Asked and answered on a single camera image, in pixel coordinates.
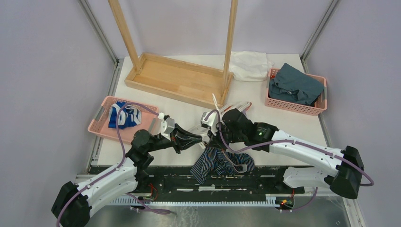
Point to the navy striped boxer underwear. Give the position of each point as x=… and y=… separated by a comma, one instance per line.
x=222, y=163

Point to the pink basket left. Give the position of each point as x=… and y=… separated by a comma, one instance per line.
x=99, y=125

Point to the white slotted cable duct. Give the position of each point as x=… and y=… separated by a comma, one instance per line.
x=126, y=200

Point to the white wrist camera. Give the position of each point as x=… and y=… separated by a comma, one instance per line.
x=167, y=125
x=209, y=121

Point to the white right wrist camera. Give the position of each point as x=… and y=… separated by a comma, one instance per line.
x=209, y=121

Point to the pink basket right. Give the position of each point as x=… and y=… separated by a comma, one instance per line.
x=315, y=109

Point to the white plastic clip hanger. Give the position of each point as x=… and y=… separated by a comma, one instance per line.
x=197, y=129

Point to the blue white underwear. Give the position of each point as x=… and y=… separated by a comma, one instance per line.
x=130, y=116

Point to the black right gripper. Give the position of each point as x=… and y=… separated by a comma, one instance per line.
x=215, y=141

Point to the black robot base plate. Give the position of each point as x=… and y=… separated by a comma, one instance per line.
x=176, y=184

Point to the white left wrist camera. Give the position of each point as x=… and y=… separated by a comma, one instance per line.
x=167, y=125

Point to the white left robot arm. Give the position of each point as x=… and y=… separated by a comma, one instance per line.
x=75, y=204

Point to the white folded cloth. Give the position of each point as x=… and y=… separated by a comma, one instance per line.
x=249, y=66

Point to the pink basket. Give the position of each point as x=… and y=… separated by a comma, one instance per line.
x=315, y=109
x=99, y=125

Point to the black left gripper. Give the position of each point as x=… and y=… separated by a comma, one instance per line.
x=180, y=139

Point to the wooden hanger rack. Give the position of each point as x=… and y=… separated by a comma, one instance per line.
x=179, y=80

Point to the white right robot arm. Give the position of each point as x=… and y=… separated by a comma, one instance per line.
x=340, y=170

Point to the teal grey underwear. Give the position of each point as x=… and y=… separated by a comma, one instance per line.
x=291, y=85

